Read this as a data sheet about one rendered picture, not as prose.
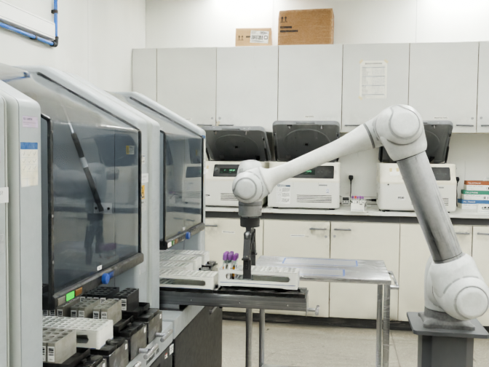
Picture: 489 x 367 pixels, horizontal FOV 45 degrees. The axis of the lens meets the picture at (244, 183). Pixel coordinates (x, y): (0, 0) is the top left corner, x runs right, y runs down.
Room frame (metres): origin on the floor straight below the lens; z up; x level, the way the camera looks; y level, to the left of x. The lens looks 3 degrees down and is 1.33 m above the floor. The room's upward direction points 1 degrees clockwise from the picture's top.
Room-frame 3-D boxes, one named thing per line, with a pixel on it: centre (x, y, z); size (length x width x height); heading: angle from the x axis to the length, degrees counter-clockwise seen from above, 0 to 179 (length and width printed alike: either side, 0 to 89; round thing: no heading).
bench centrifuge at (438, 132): (4.61, -1.34, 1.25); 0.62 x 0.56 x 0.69; 170
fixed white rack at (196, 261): (2.57, 0.34, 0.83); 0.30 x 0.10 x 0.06; 80
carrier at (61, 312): (1.73, 0.52, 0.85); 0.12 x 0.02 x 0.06; 171
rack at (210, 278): (2.24, 0.25, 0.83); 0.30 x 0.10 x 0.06; 80
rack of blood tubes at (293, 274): (2.19, -0.06, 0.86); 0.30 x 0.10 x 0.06; 80
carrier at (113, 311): (1.70, 0.39, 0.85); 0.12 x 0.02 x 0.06; 171
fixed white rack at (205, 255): (2.72, 0.32, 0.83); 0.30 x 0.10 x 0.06; 80
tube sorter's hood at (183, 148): (2.52, 0.49, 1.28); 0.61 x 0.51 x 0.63; 170
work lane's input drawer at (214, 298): (2.21, 0.08, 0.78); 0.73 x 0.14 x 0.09; 80
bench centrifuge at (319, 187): (4.76, -0.50, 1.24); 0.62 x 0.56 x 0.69; 171
